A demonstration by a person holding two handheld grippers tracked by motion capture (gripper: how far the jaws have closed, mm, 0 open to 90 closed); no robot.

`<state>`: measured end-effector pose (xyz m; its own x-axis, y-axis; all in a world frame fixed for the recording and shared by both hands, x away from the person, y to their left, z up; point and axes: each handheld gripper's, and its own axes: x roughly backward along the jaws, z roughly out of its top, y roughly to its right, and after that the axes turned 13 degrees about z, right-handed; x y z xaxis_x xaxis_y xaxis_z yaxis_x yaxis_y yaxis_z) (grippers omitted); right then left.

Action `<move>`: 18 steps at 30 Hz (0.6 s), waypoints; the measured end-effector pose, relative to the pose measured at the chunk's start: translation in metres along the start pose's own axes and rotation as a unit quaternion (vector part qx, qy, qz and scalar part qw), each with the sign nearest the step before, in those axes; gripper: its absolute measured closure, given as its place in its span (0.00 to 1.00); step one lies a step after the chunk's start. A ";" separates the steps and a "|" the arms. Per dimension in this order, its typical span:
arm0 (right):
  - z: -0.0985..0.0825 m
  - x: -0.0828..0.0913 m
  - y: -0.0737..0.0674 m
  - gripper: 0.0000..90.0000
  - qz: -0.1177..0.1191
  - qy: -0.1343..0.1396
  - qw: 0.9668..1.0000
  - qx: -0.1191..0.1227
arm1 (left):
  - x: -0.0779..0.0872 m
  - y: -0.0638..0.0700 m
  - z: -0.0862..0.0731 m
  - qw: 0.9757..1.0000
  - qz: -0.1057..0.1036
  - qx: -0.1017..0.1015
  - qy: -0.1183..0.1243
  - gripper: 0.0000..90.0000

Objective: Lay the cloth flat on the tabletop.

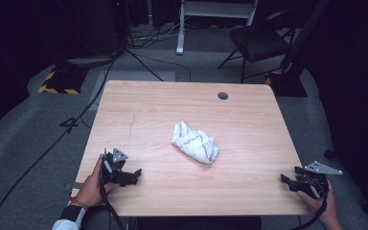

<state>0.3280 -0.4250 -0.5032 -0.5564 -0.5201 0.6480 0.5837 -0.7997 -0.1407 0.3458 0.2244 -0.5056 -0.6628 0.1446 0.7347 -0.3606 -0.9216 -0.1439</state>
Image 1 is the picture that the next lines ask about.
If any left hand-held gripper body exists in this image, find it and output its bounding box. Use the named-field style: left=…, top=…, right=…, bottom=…
left=100, top=148, right=129, bottom=187

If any right hand-held gripper black cable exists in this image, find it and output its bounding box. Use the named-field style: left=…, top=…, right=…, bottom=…
left=288, top=181, right=331, bottom=230

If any red bracelet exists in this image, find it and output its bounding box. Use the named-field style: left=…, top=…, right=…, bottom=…
left=68, top=196, right=90, bottom=212

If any thin black floor cable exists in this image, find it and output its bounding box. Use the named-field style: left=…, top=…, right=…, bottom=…
left=126, top=47, right=193, bottom=82

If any dark equipment cabinet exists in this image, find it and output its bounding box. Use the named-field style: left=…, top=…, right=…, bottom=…
left=71, top=0, right=129, bottom=58

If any person's right hand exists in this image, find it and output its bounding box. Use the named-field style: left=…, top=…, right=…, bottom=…
left=295, top=181, right=340, bottom=227

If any black folding chair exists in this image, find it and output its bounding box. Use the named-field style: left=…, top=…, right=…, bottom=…
left=218, top=9, right=298, bottom=84

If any left hand-held gripper black cable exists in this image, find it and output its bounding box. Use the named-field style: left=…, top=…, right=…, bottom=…
left=99, top=152, right=126, bottom=230

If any bundle of floor cables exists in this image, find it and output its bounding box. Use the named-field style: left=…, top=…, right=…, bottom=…
left=126, top=20, right=188, bottom=50

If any long black floor cable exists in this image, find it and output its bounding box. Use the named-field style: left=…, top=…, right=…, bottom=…
left=0, top=52, right=121, bottom=230

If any white towel with red stitching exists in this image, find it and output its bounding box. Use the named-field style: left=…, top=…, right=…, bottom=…
left=171, top=120, right=221, bottom=166

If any black stand with striped base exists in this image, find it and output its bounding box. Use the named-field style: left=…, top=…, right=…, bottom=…
left=264, top=0, right=333, bottom=98

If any person's left hand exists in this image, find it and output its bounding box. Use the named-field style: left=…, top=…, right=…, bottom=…
left=75, top=154, right=119, bottom=209

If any hand-held gripper black cable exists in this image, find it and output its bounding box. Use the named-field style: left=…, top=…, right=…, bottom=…
left=99, top=152, right=126, bottom=230
left=288, top=181, right=331, bottom=230

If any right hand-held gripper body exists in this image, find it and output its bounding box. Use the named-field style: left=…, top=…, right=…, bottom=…
left=293, top=160, right=344, bottom=200

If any black yellow striped base plate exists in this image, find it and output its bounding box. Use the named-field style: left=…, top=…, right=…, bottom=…
left=37, top=65, right=89, bottom=96

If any person's dark clothing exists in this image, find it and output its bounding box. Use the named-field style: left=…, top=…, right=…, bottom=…
left=80, top=205, right=263, bottom=230

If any white metal table frame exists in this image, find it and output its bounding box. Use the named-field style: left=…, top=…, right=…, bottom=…
left=175, top=0, right=259, bottom=57

